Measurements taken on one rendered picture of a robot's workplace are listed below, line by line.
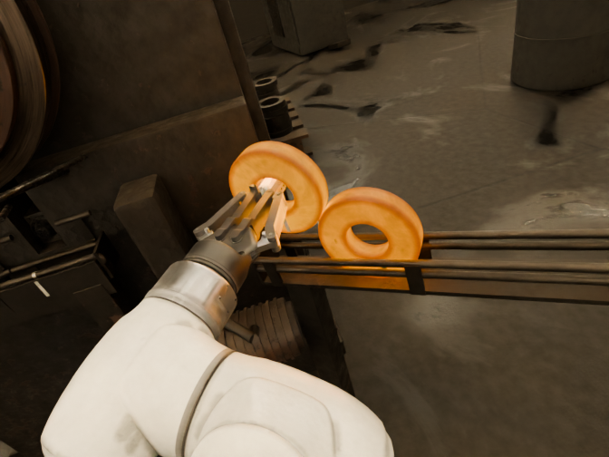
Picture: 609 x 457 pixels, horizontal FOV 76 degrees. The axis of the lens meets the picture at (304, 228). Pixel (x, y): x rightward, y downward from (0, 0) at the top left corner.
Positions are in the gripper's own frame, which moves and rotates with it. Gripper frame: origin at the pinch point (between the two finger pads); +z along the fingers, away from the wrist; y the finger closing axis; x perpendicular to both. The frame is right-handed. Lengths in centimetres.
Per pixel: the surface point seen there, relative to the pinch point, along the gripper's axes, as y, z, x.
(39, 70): -29.1, -4.0, 22.0
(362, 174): -34, 129, -87
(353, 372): -6, 14, -82
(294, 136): -80, 150, -74
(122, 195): -31.0, -2.8, -1.1
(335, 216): 9.4, -1.8, -4.9
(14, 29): -29.0, -3.7, 27.4
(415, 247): 20.5, -2.1, -9.7
